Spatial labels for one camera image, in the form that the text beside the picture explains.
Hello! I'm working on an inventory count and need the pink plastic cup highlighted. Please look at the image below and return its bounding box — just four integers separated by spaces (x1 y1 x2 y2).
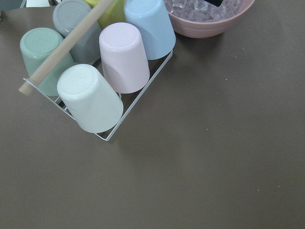
99 22 150 94

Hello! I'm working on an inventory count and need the green plastic cup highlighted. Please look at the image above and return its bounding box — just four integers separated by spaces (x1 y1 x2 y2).
20 28 74 96

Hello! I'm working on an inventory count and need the white plastic cup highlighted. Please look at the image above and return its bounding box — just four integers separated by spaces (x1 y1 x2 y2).
57 64 123 133

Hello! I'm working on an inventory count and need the yellow plastic cup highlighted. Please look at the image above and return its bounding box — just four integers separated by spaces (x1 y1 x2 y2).
92 0 126 30

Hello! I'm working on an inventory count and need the wooden rack handle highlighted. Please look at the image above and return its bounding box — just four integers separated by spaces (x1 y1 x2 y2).
19 0 113 95

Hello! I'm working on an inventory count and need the grey plastic cup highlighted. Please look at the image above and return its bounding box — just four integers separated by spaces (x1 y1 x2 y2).
52 0 102 65

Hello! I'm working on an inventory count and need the pink ice bowl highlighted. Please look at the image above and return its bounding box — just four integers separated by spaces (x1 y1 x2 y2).
168 0 255 38

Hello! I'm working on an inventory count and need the blue plastic cup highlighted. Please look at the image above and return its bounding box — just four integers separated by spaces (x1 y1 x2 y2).
123 0 176 60

